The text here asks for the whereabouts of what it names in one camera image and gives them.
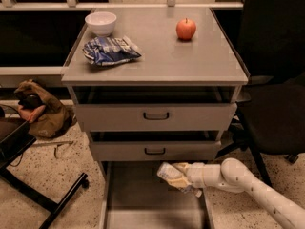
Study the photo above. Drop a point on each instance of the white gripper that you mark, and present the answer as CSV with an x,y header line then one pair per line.
x,y
194,175

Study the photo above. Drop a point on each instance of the blue plastic bottle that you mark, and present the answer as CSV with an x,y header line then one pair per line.
x,y
166,170

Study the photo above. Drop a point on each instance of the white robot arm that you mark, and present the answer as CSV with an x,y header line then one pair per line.
x,y
233,176

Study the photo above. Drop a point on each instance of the bottom grey drawer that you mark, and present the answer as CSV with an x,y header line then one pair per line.
x,y
136,198

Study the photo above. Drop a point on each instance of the grey drawer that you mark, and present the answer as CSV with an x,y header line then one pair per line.
x,y
155,145
136,198
115,108

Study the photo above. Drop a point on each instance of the middle grey drawer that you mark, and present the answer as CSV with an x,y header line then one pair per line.
x,y
155,145

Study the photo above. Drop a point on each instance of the top grey drawer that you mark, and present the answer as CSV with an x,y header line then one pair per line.
x,y
115,108

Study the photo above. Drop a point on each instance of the grey drawer cabinet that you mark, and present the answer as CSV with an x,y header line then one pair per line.
x,y
207,60

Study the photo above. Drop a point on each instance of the brown backpack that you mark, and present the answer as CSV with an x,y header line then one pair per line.
x,y
52,119

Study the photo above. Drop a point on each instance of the red apple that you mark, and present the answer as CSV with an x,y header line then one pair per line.
x,y
185,29

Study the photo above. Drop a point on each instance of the blue chip bag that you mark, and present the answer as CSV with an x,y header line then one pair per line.
x,y
110,51

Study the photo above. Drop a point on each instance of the black office chair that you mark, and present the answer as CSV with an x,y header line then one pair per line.
x,y
271,42

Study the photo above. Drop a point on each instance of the white ceramic bowl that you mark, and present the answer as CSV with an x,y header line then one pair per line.
x,y
101,23

